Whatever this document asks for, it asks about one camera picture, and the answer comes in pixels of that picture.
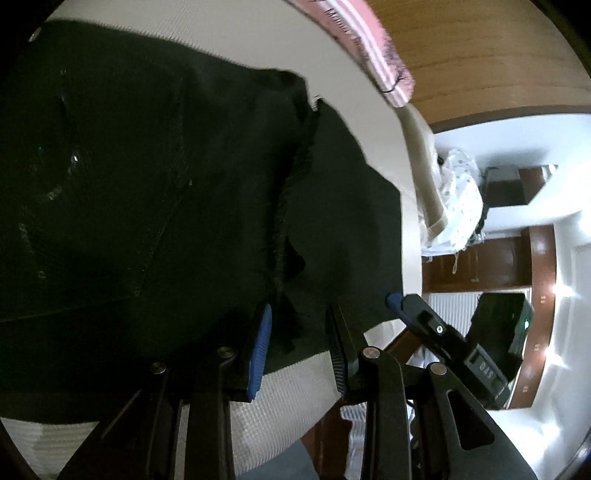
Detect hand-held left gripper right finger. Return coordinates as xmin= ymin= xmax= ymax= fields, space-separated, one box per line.
xmin=325 ymin=302 xmax=539 ymax=480

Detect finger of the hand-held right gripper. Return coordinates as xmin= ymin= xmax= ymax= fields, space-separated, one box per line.
xmin=385 ymin=292 xmax=467 ymax=358

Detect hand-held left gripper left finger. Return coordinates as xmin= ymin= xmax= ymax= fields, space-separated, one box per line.
xmin=58 ymin=302 xmax=275 ymax=480

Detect black pants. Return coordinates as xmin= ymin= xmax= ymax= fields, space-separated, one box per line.
xmin=0 ymin=18 xmax=407 ymax=425

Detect brown wooden cabinet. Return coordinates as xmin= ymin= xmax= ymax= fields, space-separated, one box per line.
xmin=422 ymin=235 xmax=532 ymax=294

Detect white spotted cloth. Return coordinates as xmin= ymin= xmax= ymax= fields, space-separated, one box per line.
xmin=422 ymin=148 xmax=485 ymax=259

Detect black television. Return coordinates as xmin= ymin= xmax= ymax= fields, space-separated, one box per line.
xmin=482 ymin=166 xmax=527 ymax=208

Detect beige blanket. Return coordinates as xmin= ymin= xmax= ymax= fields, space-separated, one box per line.
xmin=399 ymin=106 xmax=448 ymax=232

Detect wooden headboard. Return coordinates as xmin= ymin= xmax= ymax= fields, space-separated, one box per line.
xmin=369 ymin=0 xmax=591 ymax=132

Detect pink striped pillow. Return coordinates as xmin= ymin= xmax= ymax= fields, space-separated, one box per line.
xmin=286 ymin=0 xmax=416 ymax=109

